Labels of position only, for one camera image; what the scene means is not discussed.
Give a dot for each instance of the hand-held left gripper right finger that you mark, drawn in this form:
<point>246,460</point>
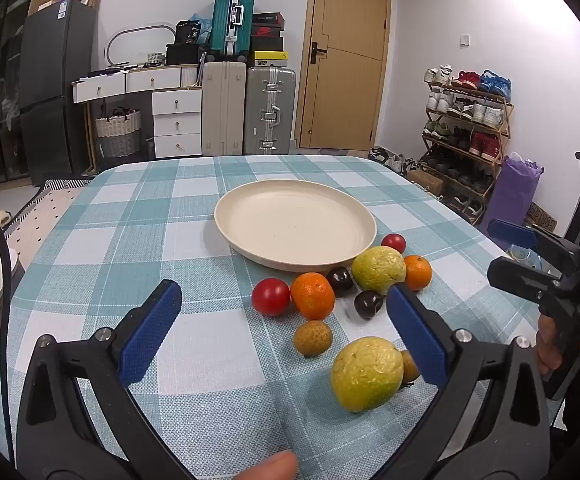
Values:
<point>417,337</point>

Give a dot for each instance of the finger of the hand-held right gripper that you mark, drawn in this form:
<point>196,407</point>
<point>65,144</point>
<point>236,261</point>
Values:
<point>520,277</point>
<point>512,232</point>

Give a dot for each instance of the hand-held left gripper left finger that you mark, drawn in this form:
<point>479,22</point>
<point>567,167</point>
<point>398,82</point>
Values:
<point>149,332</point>

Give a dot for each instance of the brown longan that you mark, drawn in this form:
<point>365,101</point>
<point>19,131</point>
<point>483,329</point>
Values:
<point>409,366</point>
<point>312,339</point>

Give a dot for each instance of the dark plum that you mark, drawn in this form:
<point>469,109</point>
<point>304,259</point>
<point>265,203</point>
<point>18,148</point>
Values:
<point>367,305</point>
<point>340,281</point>

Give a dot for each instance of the yellow-green citrus fruit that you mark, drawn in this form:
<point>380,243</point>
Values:
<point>366,375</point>
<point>378,269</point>

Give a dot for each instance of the orange mandarin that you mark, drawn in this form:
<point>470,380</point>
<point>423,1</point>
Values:
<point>312,296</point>
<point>418,273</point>

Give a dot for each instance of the small red tomato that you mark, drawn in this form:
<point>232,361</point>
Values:
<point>393,243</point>

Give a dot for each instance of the large red tomato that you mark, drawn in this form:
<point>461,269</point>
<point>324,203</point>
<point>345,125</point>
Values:
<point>270,297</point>

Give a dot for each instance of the cream round plate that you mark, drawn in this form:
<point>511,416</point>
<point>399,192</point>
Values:
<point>295,222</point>

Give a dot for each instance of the person's right hand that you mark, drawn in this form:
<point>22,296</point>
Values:
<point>546,345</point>

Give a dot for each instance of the person's left hand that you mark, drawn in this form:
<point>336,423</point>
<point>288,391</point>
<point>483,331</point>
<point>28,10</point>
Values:
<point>267,467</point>

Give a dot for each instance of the clear blue water bottle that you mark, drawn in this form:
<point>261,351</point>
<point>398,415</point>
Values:
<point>522,256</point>

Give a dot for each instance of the patterned brown box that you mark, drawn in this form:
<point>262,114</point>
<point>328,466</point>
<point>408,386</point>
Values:
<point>544,217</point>

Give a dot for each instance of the purple bag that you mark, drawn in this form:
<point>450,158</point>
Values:
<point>515,192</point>

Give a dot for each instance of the teal checked tablecloth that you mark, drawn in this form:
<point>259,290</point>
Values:
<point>170,240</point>

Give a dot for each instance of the brown cardboard box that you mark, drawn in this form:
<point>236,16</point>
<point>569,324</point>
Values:
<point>425,181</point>

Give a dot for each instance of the wooden shoe rack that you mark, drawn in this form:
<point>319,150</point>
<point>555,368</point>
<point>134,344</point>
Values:
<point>505,110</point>

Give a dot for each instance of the rows of shoes on rack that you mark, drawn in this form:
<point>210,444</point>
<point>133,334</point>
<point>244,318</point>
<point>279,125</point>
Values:
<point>470,110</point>

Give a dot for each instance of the sneakers on floor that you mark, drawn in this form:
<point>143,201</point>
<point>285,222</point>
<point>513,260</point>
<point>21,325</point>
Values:
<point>392,159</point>

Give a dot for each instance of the dotted floor rug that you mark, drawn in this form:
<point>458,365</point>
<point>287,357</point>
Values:
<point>45,210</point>

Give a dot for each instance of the beige slipper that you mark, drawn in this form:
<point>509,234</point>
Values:
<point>4,217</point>

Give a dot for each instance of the woven laundry basket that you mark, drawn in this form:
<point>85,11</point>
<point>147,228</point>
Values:
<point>117,135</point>

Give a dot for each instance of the white drawer cabinet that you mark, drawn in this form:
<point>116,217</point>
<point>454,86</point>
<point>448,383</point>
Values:
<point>175,110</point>

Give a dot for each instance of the beige suitcase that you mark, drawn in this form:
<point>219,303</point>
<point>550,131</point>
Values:
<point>223,110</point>

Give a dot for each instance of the wooden door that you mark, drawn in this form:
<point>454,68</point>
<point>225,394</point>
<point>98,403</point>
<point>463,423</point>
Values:
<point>345,60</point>

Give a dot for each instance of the silver suitcase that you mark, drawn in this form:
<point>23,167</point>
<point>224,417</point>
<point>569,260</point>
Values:
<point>270,110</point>

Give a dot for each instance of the dark grey fridge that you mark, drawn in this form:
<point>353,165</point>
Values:
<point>55,90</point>

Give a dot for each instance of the dark glass cabinet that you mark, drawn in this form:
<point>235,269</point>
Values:
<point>0,100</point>

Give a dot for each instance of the black storage bag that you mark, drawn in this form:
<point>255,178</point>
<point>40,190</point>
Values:
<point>182,54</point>

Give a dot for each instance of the yellow and white shoe box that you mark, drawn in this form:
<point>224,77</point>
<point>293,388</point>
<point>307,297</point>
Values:
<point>268,59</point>

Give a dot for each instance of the black printed bag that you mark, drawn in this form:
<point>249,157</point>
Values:
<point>189,32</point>

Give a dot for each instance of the blue plastic bag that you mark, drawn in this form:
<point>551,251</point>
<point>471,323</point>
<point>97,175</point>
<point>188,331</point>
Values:
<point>205,22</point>

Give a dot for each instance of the red and black shoe box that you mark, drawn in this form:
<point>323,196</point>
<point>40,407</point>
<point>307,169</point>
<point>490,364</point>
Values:
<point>267,31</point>

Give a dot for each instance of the teal suitcase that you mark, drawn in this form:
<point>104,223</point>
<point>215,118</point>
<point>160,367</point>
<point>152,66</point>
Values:
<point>232,20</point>

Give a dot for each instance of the oval mirror frame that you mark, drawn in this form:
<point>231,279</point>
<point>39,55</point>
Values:
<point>135,32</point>

